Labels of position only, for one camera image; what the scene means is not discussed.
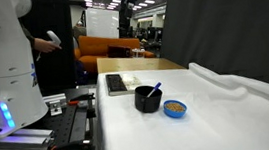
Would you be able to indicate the person's hand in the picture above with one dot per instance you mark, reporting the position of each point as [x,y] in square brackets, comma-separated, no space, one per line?
[44,46]

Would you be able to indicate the white VR controller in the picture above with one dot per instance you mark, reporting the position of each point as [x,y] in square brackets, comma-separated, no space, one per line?
[53,37]

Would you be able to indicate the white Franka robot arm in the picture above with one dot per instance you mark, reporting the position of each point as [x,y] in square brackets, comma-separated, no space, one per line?
[2,65]

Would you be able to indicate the book with colourful cover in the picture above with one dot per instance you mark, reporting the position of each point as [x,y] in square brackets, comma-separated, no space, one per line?
[117,83]

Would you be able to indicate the orange sofa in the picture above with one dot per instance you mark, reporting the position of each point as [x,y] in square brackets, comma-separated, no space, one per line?
[94,45]

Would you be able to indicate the white board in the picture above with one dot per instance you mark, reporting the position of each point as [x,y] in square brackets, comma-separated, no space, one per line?
[102,23]

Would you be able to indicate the dark sofa cushion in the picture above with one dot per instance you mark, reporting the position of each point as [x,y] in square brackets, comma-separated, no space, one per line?
[118,51]

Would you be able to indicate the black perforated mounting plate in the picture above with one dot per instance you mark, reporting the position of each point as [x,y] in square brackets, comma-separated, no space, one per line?
[66,125]

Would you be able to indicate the blue bowl of nuts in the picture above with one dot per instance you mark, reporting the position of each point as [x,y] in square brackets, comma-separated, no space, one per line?
[175,113]

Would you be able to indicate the white table cloth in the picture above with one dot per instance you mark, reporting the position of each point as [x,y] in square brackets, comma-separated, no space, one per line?
[213,127]

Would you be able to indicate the black curtain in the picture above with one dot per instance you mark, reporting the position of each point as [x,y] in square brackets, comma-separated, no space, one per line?
[236,24]

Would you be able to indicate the small aluminium bracket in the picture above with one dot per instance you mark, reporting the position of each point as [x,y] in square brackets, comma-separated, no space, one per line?
[55,105]

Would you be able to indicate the aluminium extrusion rail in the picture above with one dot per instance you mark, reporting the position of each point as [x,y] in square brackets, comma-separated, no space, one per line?
[21,144]

